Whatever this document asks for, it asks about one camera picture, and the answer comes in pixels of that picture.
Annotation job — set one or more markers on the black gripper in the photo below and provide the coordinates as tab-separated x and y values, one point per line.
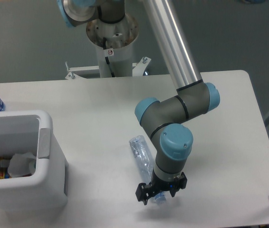
146	191

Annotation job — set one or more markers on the white trash can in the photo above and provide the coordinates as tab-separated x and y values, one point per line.
32	131

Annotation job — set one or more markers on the white plastic bag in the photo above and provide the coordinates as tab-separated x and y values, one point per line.
20	162

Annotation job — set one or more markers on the crushed clear plastic bottle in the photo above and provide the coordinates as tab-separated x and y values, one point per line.
143	158

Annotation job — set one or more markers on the colourful trash in can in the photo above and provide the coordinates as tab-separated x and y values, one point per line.
4	164

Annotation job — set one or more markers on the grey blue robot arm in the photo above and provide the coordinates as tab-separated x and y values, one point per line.
161	120

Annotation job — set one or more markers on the white pedestal foot bracket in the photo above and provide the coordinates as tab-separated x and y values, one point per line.
138	69

